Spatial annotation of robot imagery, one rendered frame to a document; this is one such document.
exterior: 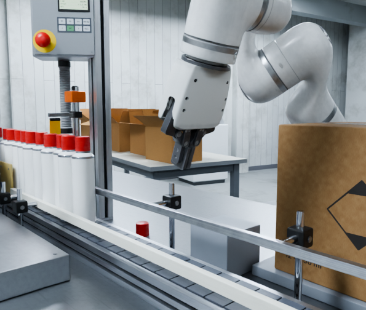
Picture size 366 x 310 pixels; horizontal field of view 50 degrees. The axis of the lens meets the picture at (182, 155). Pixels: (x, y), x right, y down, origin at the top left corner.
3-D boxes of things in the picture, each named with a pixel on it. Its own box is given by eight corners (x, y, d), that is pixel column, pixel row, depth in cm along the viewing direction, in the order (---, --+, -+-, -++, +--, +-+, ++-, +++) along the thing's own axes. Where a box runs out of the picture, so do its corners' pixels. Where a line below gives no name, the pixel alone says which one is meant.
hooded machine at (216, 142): (208, 176, 664) (208, 98, 649) (229, 182, 614) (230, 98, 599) (175, 180, 630) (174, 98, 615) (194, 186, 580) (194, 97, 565)
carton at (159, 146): (128, 158, 288) (128, 107, 284) (184, 154, 318) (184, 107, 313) (160, 165, 254) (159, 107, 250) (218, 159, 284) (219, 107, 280)
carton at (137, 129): (113, 153, 326) (112, 108, 322) (168, 149, 354) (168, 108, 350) (137, 158, 289) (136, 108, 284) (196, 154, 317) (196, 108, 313)
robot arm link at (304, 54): (289, 117, 111) (243, 52, 100) (350, 79, 104) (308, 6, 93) (299, 139, 101) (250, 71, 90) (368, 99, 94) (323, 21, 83)
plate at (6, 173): (0, 189, 123) (-1, 160, 122) (2, 189, 124) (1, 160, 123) (11, 194, 116) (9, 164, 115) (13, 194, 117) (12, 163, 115)
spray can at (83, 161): (70, 222, 92) (67, 136, 90) (91, 219, 95) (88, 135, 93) (78, 228, 88) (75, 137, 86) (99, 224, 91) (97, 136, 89)
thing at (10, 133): (3, 194, 124) (0, 129, 121) (20, 191, 127) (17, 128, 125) (9, 196, 120) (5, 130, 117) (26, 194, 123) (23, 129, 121)
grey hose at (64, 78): (58, 133, 117) (55, 61, 114) (69, 133, 119) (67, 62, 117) (63, 133, 114) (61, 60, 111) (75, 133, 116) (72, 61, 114)
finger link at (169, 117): (186, 81, 58) (200, 105, 62) (151, 119, 57) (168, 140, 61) (191, 83, 57) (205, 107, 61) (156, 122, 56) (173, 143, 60)
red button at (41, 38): (36, 33, 102) (34, 31, 100) (51, 34, 103) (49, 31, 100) (37, 48, 103) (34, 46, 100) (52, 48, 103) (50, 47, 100)
